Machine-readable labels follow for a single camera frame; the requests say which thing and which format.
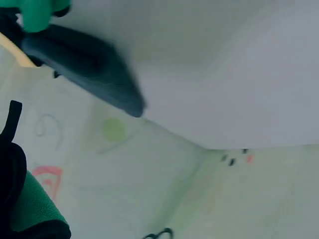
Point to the dark grey object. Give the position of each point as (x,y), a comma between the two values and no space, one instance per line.
(84,64)

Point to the person's right hand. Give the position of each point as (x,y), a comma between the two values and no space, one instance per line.
(37,15)

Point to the person's left hand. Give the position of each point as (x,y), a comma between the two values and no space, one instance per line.
(17,199)

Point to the pale yellow stick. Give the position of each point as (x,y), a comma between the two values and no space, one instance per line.
(17,53)

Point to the person's right fingers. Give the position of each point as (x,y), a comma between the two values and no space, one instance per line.
(37,17)

